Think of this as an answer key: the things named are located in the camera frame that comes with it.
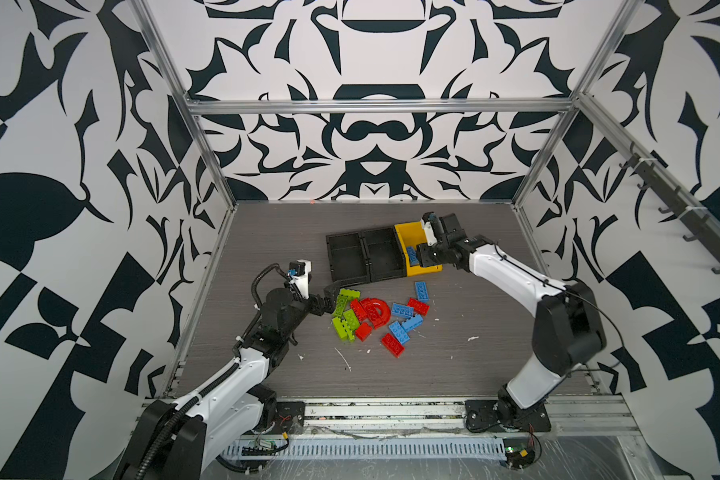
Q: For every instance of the green brick upper left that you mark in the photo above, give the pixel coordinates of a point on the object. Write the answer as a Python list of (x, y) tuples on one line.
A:
[(340, 305)]

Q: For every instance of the yellow bin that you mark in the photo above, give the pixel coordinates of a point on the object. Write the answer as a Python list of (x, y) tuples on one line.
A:
[(412, 234)]

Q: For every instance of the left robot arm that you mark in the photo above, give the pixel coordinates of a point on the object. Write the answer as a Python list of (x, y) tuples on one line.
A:
[(179, 439)]

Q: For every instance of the black bin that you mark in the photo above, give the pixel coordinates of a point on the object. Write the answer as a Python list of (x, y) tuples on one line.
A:
[(348, 261), (385, 258)]

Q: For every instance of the right black bin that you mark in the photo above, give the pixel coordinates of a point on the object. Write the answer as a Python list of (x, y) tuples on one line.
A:
[(385, 258)]

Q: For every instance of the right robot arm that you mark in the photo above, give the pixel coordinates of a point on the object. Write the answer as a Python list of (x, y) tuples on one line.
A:
[(567, 332)]

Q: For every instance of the wall hook rail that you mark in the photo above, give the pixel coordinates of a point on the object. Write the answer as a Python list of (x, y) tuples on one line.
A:
[(677, 202)]

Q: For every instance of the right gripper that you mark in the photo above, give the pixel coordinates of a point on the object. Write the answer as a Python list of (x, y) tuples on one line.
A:
[(423, 255)]

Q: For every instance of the red brick front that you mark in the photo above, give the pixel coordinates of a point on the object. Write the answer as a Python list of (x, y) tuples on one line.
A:
[(392, 345)]

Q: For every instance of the green brick middle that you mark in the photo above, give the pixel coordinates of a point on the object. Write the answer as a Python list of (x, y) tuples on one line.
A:
[(350, 322)]

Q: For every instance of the green brick lower left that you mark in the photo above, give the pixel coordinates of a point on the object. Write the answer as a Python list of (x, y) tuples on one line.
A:
[(343, 331)]

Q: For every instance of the green brick top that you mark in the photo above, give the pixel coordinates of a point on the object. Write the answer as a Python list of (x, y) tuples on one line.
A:
[(349, 294)]

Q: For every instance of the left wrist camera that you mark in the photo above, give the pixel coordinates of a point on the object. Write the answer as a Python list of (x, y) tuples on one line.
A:
[(299, 272)]

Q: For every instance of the left black bin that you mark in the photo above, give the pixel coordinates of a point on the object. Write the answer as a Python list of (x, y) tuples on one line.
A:
[(348, 261)]

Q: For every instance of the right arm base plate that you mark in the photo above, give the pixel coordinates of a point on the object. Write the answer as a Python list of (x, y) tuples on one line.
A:
[(495, 415)]

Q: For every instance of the green brick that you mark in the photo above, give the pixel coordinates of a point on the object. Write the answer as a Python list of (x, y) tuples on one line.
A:
[(343, 331), (350, 322), (349, 294), (340, 305)]

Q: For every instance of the aluminium front rail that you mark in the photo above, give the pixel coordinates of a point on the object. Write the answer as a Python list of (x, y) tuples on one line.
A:
[(390, 418)]

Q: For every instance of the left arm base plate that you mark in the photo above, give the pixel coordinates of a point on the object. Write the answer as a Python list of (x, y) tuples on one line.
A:
[(282, 416)]

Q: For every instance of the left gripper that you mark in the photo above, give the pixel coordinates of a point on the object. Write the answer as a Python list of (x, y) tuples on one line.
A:
[(326, 301)]

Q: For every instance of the white cable duct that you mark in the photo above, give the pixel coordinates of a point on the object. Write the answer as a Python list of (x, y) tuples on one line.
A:
[(492, 449)]

